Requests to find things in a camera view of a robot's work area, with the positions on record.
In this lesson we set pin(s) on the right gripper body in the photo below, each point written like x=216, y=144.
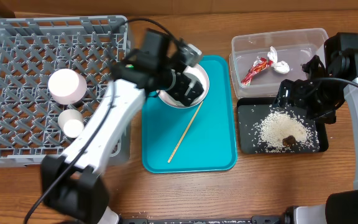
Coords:
x=291, y=92

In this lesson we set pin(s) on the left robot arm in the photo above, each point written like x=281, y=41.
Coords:
x=72, y=183

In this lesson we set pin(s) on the wooden chopstick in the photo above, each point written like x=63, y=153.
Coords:
x=185, y=132

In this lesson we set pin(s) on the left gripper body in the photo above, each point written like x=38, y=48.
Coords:
x=178, y=84

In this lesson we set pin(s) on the black tray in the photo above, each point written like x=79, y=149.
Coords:
x=247, y=140

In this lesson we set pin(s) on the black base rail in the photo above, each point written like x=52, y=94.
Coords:
x=258, y=219

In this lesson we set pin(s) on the red snack wrapper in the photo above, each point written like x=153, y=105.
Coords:
x=259, y=65

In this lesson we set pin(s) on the large white plate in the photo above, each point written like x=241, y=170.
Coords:
x=196, y=73

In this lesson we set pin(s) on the white tissue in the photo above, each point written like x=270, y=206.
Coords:
x=278, y=66

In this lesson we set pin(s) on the brown food scrap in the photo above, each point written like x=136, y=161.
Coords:
x=289, y=141

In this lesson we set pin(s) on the white paper cup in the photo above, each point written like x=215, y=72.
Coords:
x=71, y=123

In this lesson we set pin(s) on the teal plastic tray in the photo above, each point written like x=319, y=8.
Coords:
x=210, y=143

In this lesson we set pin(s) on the white rice pile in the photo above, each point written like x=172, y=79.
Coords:
x=281, y=129

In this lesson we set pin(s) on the small pink plate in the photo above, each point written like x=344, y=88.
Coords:
x=66, y=86

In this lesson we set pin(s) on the clear plastic bin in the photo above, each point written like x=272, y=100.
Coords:
x=295, y=47

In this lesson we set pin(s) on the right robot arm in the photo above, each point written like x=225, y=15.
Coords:
x=340, y=207

